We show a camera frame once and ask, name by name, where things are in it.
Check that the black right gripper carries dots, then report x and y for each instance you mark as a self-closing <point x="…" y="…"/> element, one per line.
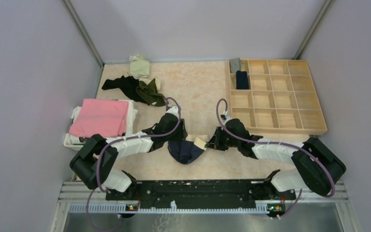
<point x="215" y="143"/>

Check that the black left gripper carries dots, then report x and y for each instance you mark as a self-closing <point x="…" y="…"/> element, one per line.
<point x="182" y="133"/>

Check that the navy underwear cream waistband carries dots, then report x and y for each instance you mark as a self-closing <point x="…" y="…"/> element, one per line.
<point x="188" y="150"/>

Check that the navy orange underwear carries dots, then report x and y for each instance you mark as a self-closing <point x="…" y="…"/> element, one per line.
<point x="242" y="82"/>

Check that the grey underwear white waistband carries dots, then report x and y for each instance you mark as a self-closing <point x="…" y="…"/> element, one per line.
<point x="235" y="65"/>

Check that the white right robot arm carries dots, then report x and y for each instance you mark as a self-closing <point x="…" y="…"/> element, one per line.
<point x="316" y="167"/>

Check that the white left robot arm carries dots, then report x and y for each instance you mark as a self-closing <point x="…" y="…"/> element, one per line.
<point x="94" y="162"/>

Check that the dark green underwear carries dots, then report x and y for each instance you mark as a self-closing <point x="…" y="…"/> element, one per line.
<point x="150" y="94"/>

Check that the black underwear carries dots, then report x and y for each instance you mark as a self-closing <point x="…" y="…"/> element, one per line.
<point x="127" y="85"/>

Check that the light green underwear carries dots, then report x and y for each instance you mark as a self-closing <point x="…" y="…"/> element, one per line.
<point x="139" y="66"/>

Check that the pink folded cloth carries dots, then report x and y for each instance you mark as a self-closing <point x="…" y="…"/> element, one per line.
<point x="107" y="118"/>

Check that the wooden compartment tray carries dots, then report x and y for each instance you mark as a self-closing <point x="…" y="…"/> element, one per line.
<point x="281" y="98"/>

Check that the white perforated plastic basket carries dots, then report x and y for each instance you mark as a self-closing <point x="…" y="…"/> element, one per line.
<point x="73" y="143"/>

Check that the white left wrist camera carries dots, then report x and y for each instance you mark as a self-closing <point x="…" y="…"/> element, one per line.
<point x="174" y="110"/>

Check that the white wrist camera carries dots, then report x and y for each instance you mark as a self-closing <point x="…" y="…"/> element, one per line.
<point x="225" y="117"/>
<point x="174" y="110"/>

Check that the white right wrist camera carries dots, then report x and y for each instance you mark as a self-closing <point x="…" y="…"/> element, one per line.
<point x="225" y="117"/>

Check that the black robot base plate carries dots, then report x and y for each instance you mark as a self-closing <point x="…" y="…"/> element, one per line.
<point x="201" y="194"/>

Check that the aluminium frame rail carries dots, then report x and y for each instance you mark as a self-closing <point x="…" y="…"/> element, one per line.
<point x="76" y="198"/>

